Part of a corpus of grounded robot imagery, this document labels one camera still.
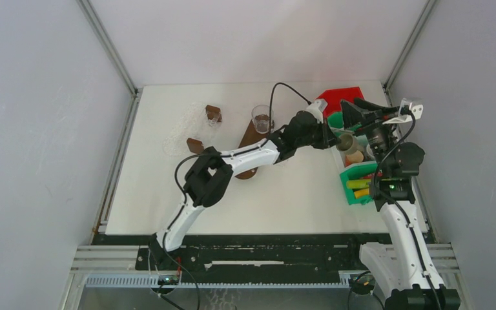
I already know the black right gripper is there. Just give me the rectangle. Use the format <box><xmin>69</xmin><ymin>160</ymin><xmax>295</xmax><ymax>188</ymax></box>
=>
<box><xmin>340</xmin><ymin>97</ymin><xmax>402</xmax><ymax>174</ymax></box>

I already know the green bin with toothbrushes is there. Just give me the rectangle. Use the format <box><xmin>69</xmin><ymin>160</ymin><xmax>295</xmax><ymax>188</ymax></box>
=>
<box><xmin>327</xmin><ymin>112</ymin><xmax>368</xmax><ymax>147</ymax></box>

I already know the grey ceramic cup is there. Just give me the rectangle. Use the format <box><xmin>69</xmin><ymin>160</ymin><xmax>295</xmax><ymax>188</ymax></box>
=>
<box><xmin>336</xmin><ymin>134</ymin><xmax>358</xmax><ymax>155</ymax></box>

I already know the yellow toothpaste tube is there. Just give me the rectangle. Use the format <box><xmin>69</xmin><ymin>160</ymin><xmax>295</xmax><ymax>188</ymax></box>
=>
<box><xmin>353</xmin><ymin>188</ymin><xmax>370</xmax><ymax>199</ymax></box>

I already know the orange ceramic cup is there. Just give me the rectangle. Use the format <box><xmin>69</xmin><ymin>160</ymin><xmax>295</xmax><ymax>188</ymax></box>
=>
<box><xmin>345</xmin><ymin>150</ymin><xmax>364</xmax><ymax>167</ymax></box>

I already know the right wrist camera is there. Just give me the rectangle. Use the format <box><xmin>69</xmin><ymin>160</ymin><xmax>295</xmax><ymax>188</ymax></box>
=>
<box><xmin>384</xmin><ymin>98</ymin><xmax>424</xmax><ymax>125</ymax></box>

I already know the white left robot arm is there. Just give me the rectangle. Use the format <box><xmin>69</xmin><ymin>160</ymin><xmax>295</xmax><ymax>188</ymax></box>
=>
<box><xmin>149</xmin><ymin>110</ymin><xmax>340</xmax><ymax>269</ymax></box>

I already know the clear textured oval tray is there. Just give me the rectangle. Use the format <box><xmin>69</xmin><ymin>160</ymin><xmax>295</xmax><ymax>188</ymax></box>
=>
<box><xmin>162</xmin><ymin>103</ymin><xmax>206</xmax><ymax>157</ymax></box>

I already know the white storage bin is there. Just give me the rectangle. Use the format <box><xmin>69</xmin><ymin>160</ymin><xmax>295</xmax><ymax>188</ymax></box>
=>
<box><xmin>332</xmin><ymin>133</ymin><xmax>377</xmax><ymax>170</ymax></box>

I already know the green toothpaste tube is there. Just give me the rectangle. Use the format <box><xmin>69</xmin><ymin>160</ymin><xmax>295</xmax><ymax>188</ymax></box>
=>
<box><xmin>346</xmin><ymin>179</ymin><xmax>371</xmax><ymax>191</ymax></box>

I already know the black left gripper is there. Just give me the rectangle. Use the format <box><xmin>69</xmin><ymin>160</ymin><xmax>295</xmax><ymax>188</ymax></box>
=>
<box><xmin>294</xmin><ymin>117</ymin><xmax>340</xmax><ymax>149</ymax></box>

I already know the red storage bin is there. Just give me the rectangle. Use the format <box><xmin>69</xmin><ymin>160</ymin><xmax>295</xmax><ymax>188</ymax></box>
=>
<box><xmin>317</xmin><ymin>87</ymin><xmax>364</xmax><ymax>118</ymax></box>

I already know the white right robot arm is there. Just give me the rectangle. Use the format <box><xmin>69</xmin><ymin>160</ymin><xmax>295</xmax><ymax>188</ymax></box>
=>
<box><xmin>340</xmin><ymin>98</ymin><xmax>461</xmax><ymax>309</ymax></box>

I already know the clear glass tumbler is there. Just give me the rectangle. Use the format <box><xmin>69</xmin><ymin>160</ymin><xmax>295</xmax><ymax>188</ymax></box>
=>
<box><xmin>251</xmin><ymin>105</ymin><xmax>274</xmax><ymax>134</ymax></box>

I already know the green bin with toothpaste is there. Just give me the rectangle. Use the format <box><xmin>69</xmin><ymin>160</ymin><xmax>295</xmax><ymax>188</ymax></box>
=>
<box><xmin>340</xmin><ymin>161</ymin><xmax>377</xmax><ymax>205</ymax></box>

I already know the brown oval wooden tray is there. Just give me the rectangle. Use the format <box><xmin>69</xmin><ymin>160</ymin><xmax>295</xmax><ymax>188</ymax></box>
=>
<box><xmin>235</xmin><ymin>121</ymin><xmax>268</xmax><ymax>180</ymax></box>

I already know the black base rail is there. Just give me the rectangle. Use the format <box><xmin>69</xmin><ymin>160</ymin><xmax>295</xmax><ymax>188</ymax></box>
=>
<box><xmin>135</xmin><ymin>233</ymin><xmax>391</xmax><ymax>285</ymax></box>

